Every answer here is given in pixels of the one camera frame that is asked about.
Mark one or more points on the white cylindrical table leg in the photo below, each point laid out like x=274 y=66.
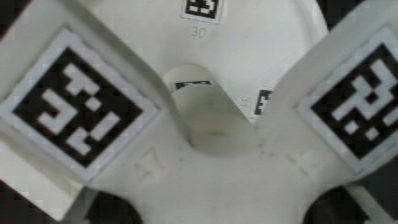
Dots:
x=221 y=132

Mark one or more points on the white round table top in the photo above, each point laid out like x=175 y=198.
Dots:
x=244 y=37

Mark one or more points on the white cross-shaped table base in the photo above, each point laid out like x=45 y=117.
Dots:
x=93 y=135

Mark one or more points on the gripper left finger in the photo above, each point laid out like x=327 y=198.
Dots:
x=111 y=210

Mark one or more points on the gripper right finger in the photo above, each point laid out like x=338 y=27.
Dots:
x=335 y=209

